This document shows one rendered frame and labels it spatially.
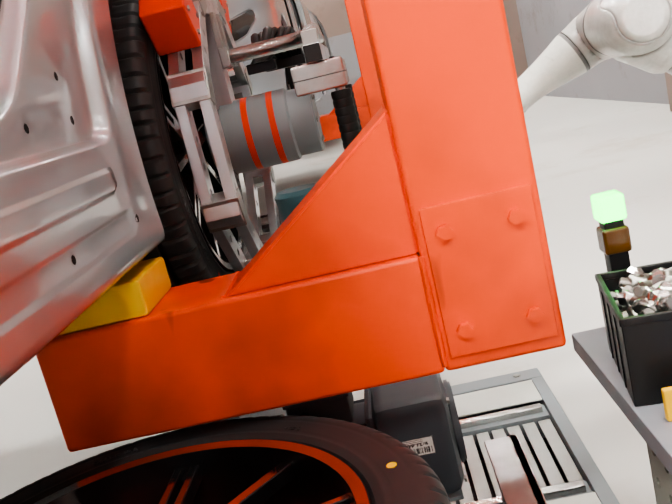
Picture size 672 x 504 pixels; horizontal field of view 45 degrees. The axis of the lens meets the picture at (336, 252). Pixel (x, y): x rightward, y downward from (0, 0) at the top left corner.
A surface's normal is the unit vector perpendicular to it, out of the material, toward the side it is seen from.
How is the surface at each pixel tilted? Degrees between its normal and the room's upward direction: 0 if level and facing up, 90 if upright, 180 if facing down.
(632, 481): 0
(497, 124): 90
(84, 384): 90
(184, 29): 135
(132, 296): 90
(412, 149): 90
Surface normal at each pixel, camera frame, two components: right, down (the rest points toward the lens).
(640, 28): -0.18, 0.09
